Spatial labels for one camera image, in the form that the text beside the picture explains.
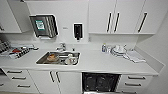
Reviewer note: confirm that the stainless steel dishwasher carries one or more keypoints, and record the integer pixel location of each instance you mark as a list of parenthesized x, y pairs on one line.
[(101, 83)]

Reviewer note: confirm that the blue dish soap bottle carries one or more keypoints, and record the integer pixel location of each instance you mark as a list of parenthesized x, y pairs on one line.
[(104, 49)]

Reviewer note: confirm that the chrome sink faucet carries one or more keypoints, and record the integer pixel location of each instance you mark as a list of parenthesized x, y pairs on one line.
[(62, 47)]

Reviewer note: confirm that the small white bottle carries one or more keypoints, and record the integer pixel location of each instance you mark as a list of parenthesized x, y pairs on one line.
[(108, 51)]

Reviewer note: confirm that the white upper cabinet door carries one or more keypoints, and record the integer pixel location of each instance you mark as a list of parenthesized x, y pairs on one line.
[(156, 16), (98, 16), (128, 16)]

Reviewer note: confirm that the white cabinet door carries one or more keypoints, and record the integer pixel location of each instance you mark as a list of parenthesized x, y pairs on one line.
[(71, 83), (98, 16), (41, 83), (128, 16), (156, 16)]

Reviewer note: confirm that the white plate stack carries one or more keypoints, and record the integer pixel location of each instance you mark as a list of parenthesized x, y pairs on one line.
[(117, 54)]

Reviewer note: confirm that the white bowl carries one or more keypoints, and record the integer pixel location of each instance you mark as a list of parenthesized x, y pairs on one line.
[(119, 48)]

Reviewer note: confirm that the white lower cabinet door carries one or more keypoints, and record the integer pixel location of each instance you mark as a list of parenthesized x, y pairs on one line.
[(41, 83), (71, 83)]

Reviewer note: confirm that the stainless steel sink basin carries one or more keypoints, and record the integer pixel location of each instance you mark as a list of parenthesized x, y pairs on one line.
[(41, 61)]

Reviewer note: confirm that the steel paper towel dispenser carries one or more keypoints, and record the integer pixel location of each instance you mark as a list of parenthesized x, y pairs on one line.
[(42, 26)]

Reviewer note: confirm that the dish drying rack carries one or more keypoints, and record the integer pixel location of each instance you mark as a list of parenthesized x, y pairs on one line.
[(18, 51)]

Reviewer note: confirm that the white wall outlet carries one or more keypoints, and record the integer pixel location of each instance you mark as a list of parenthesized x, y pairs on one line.
[(89, 39)]

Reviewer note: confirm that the black wall soap dispenser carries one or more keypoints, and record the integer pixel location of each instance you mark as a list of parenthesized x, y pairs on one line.
[(78, 31)]

